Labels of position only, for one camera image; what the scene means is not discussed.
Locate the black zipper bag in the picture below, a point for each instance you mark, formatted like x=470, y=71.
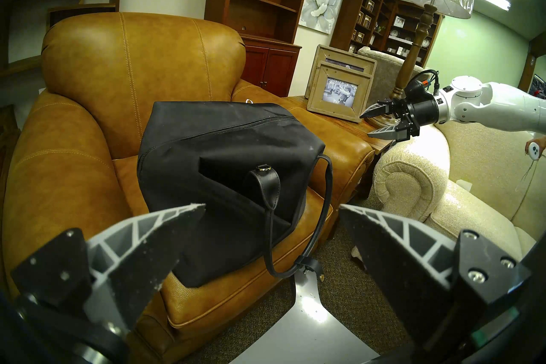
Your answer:
x=234, y=141

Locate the wooden side table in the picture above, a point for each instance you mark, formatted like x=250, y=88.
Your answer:
x=294, y=103

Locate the asymmetric wooden shelf unit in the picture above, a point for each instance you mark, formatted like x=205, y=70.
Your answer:
x=64, y=11

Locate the person's hand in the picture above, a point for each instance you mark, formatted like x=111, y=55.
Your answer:
x=541, y=141

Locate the grey upholstered chair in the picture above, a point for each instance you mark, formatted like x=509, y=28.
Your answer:
x=384, y=69

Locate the cherry wood bookcase with cabinet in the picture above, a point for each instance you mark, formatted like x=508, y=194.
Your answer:
x=264, y=64

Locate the tan leather armchair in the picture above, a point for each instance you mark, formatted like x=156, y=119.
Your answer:
x=128, y=69

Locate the white paper tag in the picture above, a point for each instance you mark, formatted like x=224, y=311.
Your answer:
x=464, y=185

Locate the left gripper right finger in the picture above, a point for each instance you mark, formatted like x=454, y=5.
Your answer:
x=396, y=265

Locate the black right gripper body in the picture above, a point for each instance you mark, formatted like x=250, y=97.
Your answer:
x=422, y=111

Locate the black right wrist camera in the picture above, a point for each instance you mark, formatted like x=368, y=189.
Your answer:
x=414, y=88

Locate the white handheld remote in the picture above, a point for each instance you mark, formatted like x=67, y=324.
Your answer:
x=534, y=150

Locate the cream fabric sofa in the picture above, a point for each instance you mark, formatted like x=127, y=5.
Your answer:
x=482, y=162

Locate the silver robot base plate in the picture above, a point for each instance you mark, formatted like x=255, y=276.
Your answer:
x=307, y=324

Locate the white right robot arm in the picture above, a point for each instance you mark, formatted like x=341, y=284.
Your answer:
x=503, y=103

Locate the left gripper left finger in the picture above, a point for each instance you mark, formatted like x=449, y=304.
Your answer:
x=128, y=265

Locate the small wooden photo frame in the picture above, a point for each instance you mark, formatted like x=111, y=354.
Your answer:
x=318, y=98

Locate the large wooden photo frame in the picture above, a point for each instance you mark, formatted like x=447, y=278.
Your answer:
x=341, y=54

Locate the finger of the grey black right gripper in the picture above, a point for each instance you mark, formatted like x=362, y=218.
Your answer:
x=377, y=109
x=386, y=132

